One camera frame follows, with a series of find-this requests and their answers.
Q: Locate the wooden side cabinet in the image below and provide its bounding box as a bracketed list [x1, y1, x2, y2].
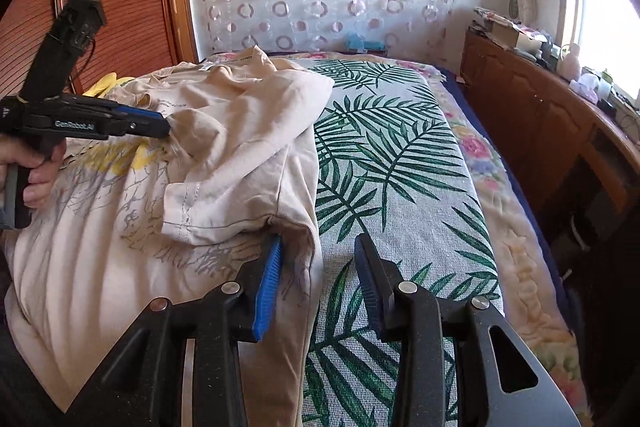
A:
[459, 28, 640, 233]

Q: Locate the person's left hand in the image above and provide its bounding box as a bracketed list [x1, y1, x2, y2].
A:
[0, 135, 68, 210]

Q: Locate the bright window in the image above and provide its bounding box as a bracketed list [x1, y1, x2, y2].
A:
[558, 0, 639, 107]

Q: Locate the floral bed blanket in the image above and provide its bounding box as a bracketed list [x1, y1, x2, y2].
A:
[207, 50, 594, 425]

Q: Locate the palm leaf print sheet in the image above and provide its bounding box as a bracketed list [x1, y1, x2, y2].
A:
[302, 57, 502, 426]

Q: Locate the white plastic bag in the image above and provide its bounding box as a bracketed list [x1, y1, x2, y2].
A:
[570, 72, 600, 105]

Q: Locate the cardboard box on cabinet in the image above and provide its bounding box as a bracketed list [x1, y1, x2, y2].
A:
[489, 22, 547, 55]

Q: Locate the blue tissue box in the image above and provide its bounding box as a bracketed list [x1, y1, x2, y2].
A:
[345, 32, 387, 56]

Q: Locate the pink bottle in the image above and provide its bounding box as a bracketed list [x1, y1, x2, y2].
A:
[558, 42, 582, 81]

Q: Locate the beige printed t-shirt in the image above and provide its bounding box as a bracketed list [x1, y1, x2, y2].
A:
[1, 48, 334, 426]

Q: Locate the yellow Pikachu plush toy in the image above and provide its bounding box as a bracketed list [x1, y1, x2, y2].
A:
[84, 72, 134, 98]

